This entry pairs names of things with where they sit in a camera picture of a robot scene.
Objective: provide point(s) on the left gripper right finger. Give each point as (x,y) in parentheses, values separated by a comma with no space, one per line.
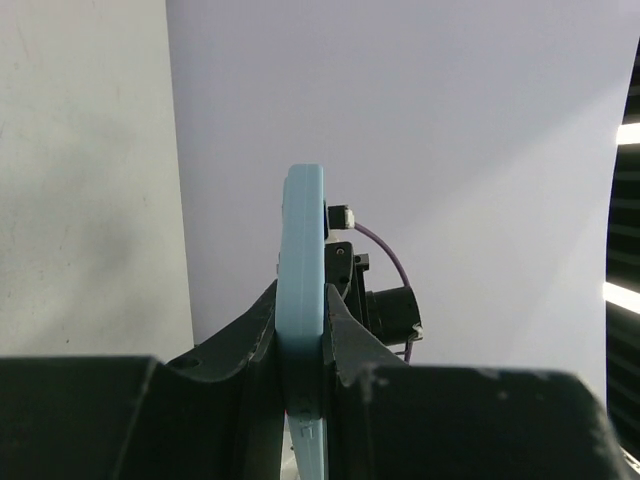
(390,420)

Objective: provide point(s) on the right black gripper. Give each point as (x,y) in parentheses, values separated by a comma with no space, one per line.
(391,315)

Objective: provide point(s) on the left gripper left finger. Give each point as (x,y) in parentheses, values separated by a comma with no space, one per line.
(214,412)

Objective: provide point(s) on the light blue phone case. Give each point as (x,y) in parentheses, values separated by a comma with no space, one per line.
(300,314)

